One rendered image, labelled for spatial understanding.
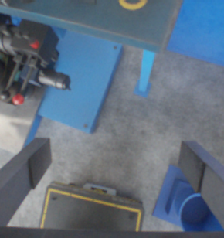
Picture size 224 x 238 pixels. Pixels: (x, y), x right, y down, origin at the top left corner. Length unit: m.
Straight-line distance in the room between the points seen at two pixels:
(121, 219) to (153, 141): 0.66
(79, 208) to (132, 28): 1.13
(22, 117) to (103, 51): 0.91
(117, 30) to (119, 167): 1.19
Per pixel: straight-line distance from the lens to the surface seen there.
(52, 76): 1.18
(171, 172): 1.56
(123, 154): 1.53
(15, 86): 1.30
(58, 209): 1.38
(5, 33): 0.77
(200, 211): 1.54
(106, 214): 1.30
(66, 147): 1.63
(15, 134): 1.70
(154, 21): 0.58
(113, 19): 0.59
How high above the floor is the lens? 1.52
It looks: 80 degrees down
